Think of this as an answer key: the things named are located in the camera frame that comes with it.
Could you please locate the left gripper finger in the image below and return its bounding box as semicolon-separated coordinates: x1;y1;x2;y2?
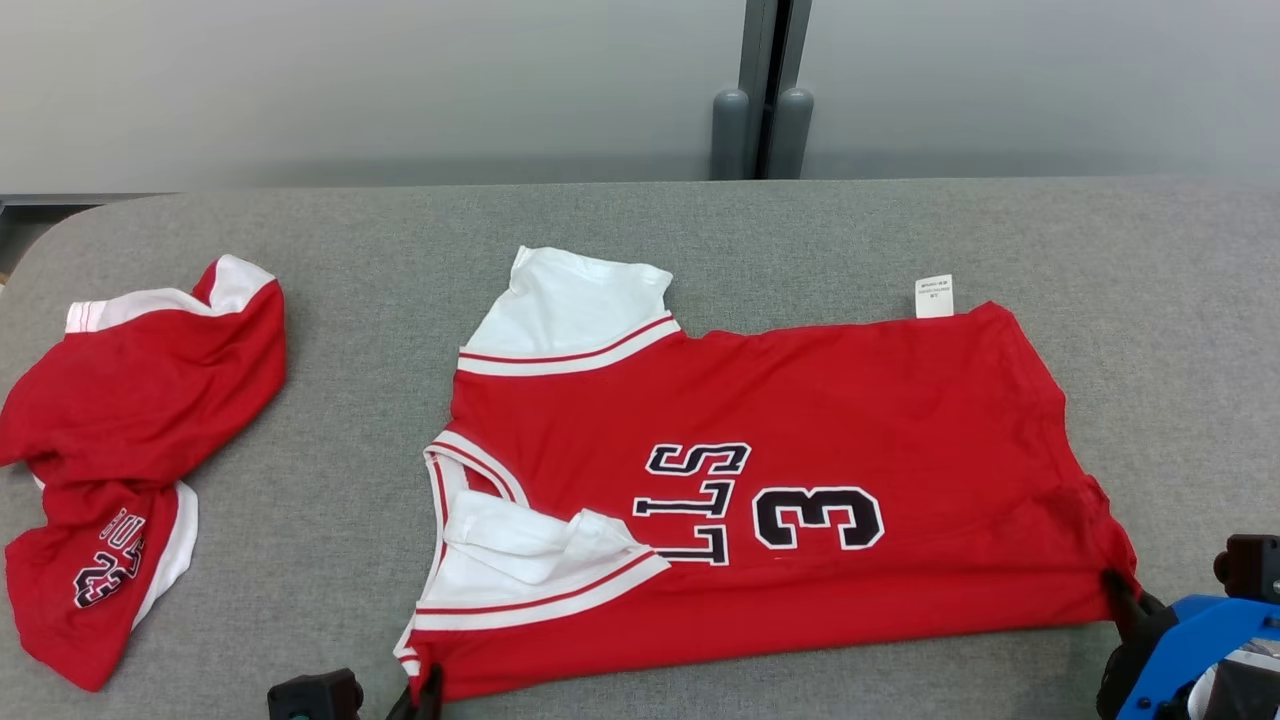
388;665;444;720

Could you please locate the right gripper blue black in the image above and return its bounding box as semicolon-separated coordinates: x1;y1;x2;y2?
1097;568;1280;720

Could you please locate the red jersey number 3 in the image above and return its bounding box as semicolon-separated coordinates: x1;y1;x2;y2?
393;245;1141;706

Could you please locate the red shorts number 23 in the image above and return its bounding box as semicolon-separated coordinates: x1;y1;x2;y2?
0;253;288;693

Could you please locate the grey partition post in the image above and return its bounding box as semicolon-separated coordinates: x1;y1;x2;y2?
710;0;816;181

